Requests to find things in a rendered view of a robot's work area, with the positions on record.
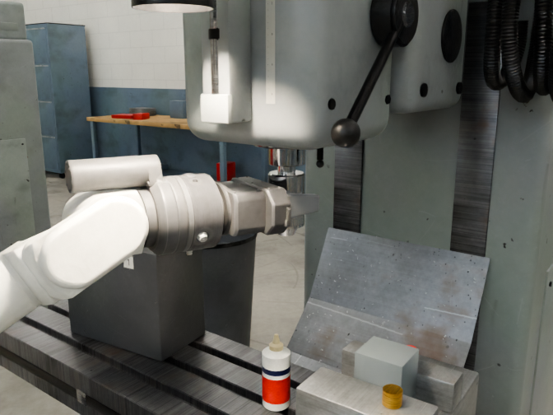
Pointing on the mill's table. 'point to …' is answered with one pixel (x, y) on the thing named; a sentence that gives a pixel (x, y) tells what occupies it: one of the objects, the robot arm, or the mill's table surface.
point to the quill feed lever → (380, 22)
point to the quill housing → (297, 74)
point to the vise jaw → (350, 398)
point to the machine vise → (433, 383)
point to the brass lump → (392, 396)
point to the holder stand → (145, 305)
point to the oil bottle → (276, 375)
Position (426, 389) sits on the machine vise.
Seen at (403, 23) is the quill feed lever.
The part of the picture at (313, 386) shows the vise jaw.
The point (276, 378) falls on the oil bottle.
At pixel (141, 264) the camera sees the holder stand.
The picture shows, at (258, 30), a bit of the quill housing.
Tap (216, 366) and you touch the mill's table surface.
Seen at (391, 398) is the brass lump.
